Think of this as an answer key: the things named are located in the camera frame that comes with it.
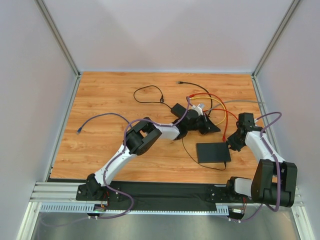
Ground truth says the red ethernet cable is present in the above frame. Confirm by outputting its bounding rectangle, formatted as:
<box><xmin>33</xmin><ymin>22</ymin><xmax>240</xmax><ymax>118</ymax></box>
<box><xmin>187</xmin><ymin>92</ymin><xmax>240</xmax><ymax>141</ymax></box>

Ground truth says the grey ethernet cable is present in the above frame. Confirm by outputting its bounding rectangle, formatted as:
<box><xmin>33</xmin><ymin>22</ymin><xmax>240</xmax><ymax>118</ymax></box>
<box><xmin>207</xmin><ymin>98</ymin><xmax>265</xmax><ymax>112</ymax></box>

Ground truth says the yellow ethernet cable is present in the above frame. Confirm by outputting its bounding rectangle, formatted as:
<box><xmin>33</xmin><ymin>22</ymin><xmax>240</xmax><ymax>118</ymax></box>
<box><xmin>189</xmin><ymin>96</ymin><xmax>229</xmax><ymax>126</ymax></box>

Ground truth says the black network switch box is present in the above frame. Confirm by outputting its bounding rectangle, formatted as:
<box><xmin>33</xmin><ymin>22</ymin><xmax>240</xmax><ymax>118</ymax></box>
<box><xmin>196</xmin><ymin>142</ymin><xmax>231</xmax><ymax>164</ymax></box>

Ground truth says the blue ethernet cable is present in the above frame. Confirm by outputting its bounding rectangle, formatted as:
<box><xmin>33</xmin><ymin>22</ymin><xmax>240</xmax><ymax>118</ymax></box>
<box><xmin>75</xmin><ymin>112</ymin><xmax>133</xmax><ymax>136</ymax></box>

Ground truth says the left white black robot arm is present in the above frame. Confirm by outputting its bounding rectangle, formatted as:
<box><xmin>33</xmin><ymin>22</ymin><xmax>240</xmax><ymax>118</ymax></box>
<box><xmin>85</xmin><ymin>109</ymin><xmax>221</xmax><ymax>198</ymax></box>

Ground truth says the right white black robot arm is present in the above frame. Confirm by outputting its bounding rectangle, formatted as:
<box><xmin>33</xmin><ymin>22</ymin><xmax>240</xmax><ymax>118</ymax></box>
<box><xmin>226</xmin><ymin>112</ymin><xmax>298</xmax><ymax>212</ymax></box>

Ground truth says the black power adapter brick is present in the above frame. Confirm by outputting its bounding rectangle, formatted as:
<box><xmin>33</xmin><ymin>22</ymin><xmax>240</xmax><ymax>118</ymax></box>
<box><xmin>170</xmin><ymin>103</ymin><xmax>187</xmax><ymax>118</ymax></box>

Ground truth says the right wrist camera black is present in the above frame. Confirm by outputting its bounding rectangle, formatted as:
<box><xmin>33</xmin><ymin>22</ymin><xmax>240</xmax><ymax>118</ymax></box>
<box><xmin>236</xmin><ymin>112</ymin><xmax>256</xmax><ymax>131</ymax></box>

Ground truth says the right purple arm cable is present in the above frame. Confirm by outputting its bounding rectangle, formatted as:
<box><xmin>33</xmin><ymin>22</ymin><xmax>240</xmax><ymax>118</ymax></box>
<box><xmin>228</xmin><ymin>111</ymin><xmax>282</xmax><ymax>224</ymax></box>

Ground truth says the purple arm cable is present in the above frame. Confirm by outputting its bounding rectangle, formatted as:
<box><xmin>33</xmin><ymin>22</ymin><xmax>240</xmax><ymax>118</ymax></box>
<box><xmin>39</xmin><ymin>96</ymin><xmax>198</xmax><ymax>227</ymax></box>
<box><xmin>228</xmin><ymin>111</ymin><xmax>282</xmax><ymax>224</ymax></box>

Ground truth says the black power cord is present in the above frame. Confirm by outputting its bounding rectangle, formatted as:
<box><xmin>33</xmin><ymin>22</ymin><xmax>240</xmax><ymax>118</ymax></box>
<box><xmin>133</xmin><ymin>85</ymin><xmax>175</xmax><ymax>110</ymax></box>

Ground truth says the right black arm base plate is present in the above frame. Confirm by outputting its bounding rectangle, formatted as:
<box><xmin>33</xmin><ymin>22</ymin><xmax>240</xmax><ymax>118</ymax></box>
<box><xmin>206</xmin><ymin>184</ymin><xmax>253</xmax><ymax>204</ymax></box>

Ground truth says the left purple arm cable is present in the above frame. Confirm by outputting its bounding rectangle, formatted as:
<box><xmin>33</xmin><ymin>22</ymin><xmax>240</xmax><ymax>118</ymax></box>
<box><xmin>39</xmin><ymin>96</ymin><xmax>198</xmax><ymax>227</ymax></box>

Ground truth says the grey slotted cable duct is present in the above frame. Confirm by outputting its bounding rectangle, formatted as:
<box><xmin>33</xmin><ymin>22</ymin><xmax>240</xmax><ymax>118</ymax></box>
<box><xmin>39</xmin><ymin>202</ymin><xmax>229</xmax><ymax>216</ymax></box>

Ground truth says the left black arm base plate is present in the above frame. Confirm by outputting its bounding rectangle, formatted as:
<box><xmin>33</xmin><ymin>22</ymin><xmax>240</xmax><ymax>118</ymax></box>
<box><xmin>75</xmin><ymin>184</ymin><xmax>124</xmax><ymax>202</ymax></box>

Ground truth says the right aluminium frame post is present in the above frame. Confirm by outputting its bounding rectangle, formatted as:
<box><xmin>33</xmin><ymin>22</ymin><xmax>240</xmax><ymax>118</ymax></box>
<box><xmin>251</xmin><ymin>0</ymin><xmax>302</xmax><ymax>77</ymax></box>

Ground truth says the aluminium frame post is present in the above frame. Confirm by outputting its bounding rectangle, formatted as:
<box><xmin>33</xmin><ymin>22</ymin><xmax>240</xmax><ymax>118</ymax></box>
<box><xmin>34</xmin><ymin>0</ymin><xmax>82</xmax><ymax>77</ymax></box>
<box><xmin>251</xmin><ymin>0</ymin><xmax>302</xmax><ymax>77</ymax></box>

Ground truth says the aluminium front rail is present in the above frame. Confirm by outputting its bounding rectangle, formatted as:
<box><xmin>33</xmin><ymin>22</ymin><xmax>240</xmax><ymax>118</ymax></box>
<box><xmin>29</xmin><ymin>181</ymin><xmax>305</xmax><ymax>206</ymax></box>

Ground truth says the left aluminium frame post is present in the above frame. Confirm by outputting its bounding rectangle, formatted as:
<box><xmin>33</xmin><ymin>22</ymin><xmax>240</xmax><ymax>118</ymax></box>
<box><xmin>34</xmin><ymin>0</ymin><xmax>82</xmax><ymax>77</ymax></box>

